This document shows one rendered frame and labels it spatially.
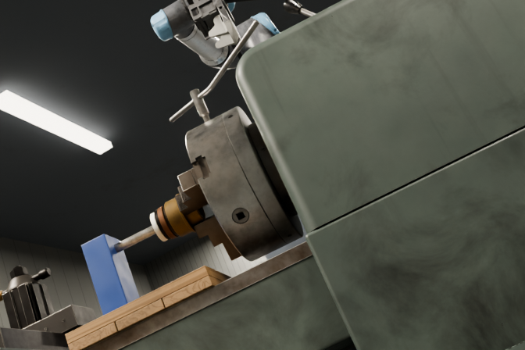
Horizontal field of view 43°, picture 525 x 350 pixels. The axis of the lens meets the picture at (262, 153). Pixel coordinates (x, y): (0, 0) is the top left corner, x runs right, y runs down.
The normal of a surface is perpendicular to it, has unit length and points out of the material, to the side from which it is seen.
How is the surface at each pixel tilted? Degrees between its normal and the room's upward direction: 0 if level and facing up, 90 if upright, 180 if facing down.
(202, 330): 90
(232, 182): 106
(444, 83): 90
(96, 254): 90
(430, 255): 90
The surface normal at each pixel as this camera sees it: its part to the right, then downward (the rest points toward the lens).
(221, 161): -0.26, -0.33
